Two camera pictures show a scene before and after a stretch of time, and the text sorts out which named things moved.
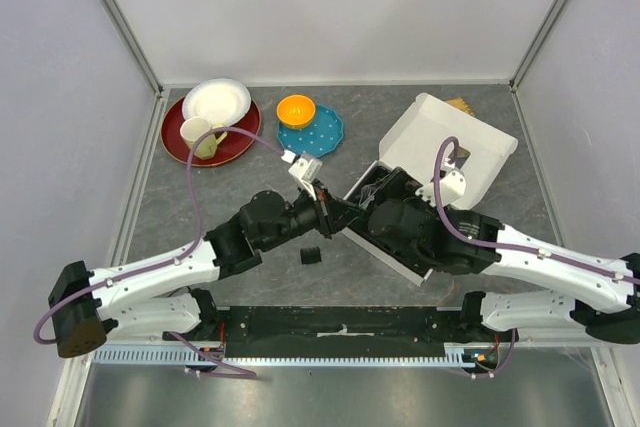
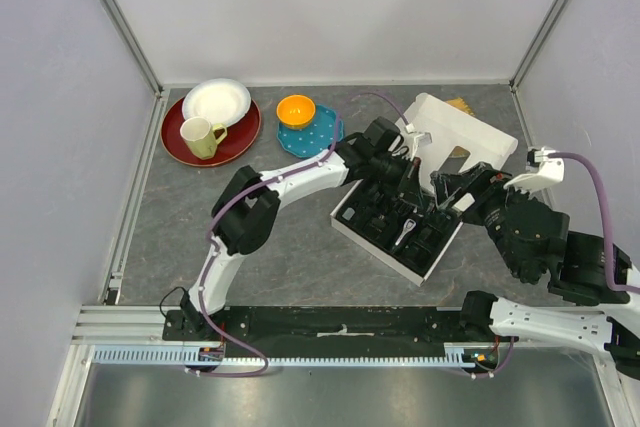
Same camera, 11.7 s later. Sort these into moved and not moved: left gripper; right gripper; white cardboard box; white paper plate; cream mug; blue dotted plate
Moved: right gripper; left gripper
Not moved: white paper plate; blue dotted plate; cream mug; white cardboard box
